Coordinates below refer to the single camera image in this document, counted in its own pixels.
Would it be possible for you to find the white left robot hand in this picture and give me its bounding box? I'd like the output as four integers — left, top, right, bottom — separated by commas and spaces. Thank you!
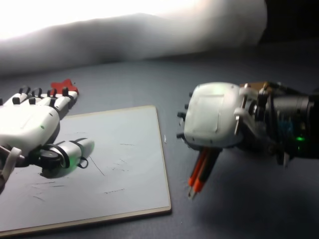
0, 86, 95, 179

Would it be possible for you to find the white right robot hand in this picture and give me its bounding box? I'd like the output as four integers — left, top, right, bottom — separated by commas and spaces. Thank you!
176, 81, 246, 152

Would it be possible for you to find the orange black utility knife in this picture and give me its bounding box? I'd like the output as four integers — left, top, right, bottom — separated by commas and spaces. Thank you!
187, 146, 220, 200

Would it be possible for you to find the grey table cloth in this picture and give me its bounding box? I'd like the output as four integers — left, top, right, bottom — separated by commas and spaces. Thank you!
0, 42, 319, 239

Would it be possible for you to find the tan rectangular block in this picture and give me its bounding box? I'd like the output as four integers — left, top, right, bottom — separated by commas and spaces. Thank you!
239, 81, 269, 89

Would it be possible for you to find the red star block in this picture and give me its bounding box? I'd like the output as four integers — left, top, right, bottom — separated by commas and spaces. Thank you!
50, 78, 79, 97

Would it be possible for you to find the white cutting board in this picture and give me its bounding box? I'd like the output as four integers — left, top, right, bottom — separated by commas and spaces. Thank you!
0, 105, 172, 237

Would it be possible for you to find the white backdrop cloth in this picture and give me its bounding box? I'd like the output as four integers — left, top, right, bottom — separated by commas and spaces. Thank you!
0, 0, 269, 77

